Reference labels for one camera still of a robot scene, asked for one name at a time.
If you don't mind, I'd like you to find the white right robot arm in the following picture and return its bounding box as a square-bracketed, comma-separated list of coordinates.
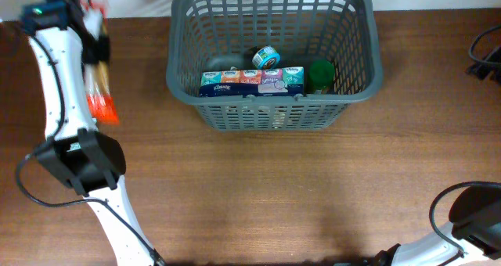
[367, 181, 500, 265]

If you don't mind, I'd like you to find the green lid jar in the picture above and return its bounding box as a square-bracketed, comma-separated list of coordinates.
[306, 59, 335, 95]

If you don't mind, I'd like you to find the grey plastic basket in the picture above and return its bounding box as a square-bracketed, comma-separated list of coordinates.
[166, 0, 383, 131]

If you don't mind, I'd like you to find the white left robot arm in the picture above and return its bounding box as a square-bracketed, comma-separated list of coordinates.
[15, 0, 165, 265]

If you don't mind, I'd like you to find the beige brown snack bag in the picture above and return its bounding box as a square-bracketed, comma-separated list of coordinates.
[241, 95, 287, 129]

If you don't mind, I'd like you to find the blue biscuit box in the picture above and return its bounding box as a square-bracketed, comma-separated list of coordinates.
[199, 66, 305, 97]

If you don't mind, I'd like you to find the orange biscuit packet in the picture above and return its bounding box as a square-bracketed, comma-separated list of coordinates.
[81, 0, 119, 124]

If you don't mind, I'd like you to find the blue round tin can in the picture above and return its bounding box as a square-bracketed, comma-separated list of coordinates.
[252, 45, 281, 70]

